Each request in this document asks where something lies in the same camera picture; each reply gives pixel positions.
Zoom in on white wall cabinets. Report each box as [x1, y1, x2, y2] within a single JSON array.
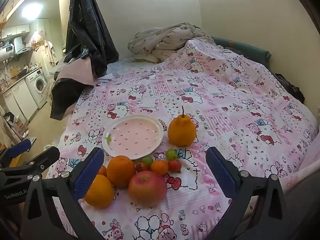
[[1, 24, 31, 40]]

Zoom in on red apple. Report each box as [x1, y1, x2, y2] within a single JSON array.
[[128, 170, 167, 207]]

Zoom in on pink cartoon printed blanket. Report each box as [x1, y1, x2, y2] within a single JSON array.
[[46, 39, 320, 240]]

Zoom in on hanging pink plastic bag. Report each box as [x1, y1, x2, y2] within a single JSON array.
[[29, 30, 43, 48]]

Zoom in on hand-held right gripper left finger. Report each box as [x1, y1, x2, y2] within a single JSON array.
[[21, 147, 105, 240]]

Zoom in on white water heater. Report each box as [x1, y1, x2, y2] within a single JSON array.
[[0, 43, 15, 59]]

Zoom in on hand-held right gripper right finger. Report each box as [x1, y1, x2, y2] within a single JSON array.
[[205, 146, 288, 240]]

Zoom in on large round orange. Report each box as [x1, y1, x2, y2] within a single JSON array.
[[107, 155, 136, 188], [84, 174, 115, 208]]

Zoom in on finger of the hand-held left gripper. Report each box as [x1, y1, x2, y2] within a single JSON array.
[[0, 146, 61, 180], [0, 139, 32, 165]]

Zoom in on bumpy orange with stem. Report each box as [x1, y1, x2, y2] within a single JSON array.
[[167, 106, 197, 147]]

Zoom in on dark cloth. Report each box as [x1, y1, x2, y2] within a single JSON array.
[[274, 73, 305, 103]]

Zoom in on white washing machine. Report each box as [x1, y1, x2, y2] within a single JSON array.
[[25, 70, 48, 109]]

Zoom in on pink strawberry-print plate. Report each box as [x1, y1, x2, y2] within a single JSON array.
[[102, 114, 164, 160]]

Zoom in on pink and black cloth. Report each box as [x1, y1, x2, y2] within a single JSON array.
[[50, 57, 99, 120]]

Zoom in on crumpled beige quilt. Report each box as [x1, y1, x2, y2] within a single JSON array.
[[128, 22, 213, 63]]

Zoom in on ceiling lamp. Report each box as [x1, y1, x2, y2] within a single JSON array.
[[21, 2, 43, 21]]

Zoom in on teal bed frame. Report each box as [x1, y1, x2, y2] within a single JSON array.
[[212, 37, 272, 68]]

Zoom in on black hanging garment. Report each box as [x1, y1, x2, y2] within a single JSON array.
[[64, 0, 119, 79]]

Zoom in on small mandarin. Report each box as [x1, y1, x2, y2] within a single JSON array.
[[150, 160, 169, 176]]

